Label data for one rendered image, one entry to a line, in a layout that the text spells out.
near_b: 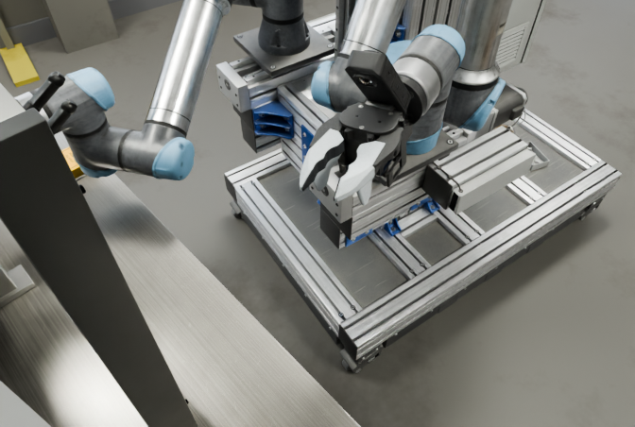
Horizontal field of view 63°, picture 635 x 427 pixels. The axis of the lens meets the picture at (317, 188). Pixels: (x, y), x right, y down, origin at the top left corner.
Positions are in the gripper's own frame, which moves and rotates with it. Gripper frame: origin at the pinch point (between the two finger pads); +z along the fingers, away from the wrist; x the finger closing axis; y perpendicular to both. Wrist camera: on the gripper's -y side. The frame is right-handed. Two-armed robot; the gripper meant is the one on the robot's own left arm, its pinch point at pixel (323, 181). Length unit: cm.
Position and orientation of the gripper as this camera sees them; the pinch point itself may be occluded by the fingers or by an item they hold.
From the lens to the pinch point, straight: 55.6
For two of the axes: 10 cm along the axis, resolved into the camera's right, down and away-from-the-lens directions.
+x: -8.5, -2.8, 4.4
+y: 1.2, 7.2, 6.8
